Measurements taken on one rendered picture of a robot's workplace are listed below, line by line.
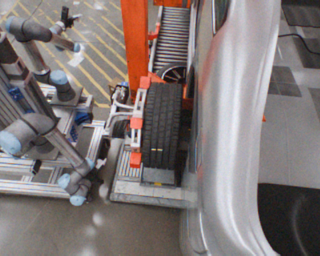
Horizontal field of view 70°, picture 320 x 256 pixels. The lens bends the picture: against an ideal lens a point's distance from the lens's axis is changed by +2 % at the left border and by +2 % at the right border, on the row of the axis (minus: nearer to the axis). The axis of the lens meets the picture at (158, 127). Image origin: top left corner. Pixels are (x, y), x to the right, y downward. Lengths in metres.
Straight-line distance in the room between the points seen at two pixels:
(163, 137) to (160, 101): 0.24
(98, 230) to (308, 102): 2.05
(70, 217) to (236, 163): 1.97
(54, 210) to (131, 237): 0.79
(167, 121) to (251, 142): 0.77
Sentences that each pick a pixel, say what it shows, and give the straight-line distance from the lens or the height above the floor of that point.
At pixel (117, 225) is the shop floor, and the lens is 2.36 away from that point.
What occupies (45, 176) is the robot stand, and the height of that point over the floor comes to 0.21.
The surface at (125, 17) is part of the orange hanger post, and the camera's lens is 1.74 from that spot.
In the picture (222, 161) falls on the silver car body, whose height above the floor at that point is 1.65.
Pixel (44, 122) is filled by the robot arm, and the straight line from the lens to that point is 1.29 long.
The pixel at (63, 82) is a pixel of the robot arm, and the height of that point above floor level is 1.01.
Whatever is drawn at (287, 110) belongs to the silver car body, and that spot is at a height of 1.04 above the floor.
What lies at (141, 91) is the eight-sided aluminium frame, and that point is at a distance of 1.62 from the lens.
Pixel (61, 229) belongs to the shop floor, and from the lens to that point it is 2.48.
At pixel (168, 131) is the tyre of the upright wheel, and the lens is 1.44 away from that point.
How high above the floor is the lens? 2.30
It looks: 55 degrees down
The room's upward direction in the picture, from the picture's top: 3 degrees clockwise
